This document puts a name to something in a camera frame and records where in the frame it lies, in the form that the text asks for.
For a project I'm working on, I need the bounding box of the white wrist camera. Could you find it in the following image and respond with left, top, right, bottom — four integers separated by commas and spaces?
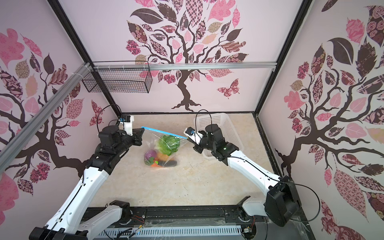
119, 114, 134, 136
184, 127, 204, 145

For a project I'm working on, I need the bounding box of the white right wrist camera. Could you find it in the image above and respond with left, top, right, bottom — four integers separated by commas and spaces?
184, 127, 204, 145

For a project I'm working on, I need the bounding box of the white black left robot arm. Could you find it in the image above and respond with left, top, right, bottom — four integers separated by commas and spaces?
29, 126, 145, 240

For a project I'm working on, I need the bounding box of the purple toy onion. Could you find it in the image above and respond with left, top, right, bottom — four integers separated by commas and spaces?
144, 150, 157, 165

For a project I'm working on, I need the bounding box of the dark toy eggplant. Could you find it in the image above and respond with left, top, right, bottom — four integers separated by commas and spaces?
158, 160, 178, 168

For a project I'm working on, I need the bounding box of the yellow toy potato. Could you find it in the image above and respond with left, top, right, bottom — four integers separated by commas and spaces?
157, 152, 169, 162

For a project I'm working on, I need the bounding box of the black base platform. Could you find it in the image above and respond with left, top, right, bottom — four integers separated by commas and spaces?
107, 205, 315, 240

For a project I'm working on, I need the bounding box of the black wire mesh basket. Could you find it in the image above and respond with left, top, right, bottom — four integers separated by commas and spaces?
82, 60, 153, 94

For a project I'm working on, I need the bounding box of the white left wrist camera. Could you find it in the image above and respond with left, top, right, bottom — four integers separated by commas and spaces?
119, 114, 134, 136

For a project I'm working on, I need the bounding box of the aluminium rail back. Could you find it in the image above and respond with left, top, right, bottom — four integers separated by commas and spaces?
93, 62, 277, 71

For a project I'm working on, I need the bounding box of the aluminium rail left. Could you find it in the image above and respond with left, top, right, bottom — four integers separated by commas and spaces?
1, 63, 92, 173

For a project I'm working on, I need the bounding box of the green toy cabbage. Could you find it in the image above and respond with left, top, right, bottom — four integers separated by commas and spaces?
156, 135, 181, 156

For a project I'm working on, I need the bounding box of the clear blue-zipper zip bag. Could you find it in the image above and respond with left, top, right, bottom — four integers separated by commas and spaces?
143, 127, 187, 168

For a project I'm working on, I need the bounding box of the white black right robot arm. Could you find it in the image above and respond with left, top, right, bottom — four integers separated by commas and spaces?
184, 124, 302, 227

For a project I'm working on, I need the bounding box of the white perforated plastic basket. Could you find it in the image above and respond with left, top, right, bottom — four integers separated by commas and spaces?
194, 113, 244, 160

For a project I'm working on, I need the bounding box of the white slotted cable duct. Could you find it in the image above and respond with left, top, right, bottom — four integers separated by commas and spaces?
95, 226, 243, 240

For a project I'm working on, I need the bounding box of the aluminium rail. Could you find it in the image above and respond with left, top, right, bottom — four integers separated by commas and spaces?
1, 63, 92, 173
93, 62, 277, 71

